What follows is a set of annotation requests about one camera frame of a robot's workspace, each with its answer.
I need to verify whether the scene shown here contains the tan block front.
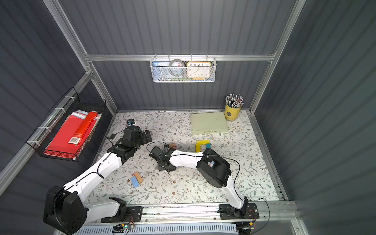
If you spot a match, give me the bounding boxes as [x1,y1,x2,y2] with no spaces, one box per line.
[133,171,144,184]

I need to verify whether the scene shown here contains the blue block front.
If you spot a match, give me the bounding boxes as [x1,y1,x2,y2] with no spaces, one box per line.
[130,176,140,188]

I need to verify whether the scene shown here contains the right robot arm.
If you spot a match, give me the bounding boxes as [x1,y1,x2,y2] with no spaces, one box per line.
[149,147,249,218]

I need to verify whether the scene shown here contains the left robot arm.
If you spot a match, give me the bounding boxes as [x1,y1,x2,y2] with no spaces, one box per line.
[43,119,152,235]

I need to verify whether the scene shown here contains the pale green workspace book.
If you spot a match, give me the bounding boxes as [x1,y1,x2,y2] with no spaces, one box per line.
[191,112,229,135]

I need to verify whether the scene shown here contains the red long box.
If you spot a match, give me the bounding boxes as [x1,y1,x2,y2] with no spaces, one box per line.
[68,112,98,146]

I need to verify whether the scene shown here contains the red folder stack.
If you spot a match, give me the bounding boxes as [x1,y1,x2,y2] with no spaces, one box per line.
[44,110,102,160]

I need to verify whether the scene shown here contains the grey tape roll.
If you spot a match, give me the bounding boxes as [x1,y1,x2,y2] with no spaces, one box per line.
[168,59,185,77]

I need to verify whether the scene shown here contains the green circuit board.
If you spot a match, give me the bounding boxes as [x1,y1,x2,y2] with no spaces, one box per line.
[112,223,134,235]

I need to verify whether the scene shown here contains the yellow pen cup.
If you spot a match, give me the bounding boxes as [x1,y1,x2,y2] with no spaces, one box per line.
[224,94,244,121]

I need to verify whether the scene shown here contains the yellow square clock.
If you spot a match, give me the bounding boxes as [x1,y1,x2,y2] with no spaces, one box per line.
[187,61,211,80]

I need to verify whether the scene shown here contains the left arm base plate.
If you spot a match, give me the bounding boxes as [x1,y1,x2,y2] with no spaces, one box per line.
[101,206,143,224]

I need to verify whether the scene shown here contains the black wire side basket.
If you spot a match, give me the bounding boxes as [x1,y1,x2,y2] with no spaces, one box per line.
[26,94,106,162]

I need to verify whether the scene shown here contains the white wire wall basket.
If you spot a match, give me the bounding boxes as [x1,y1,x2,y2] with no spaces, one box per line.
[149,56,217,83]

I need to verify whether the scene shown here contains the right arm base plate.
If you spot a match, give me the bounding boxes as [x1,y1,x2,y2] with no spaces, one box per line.
[218,203,259,220]

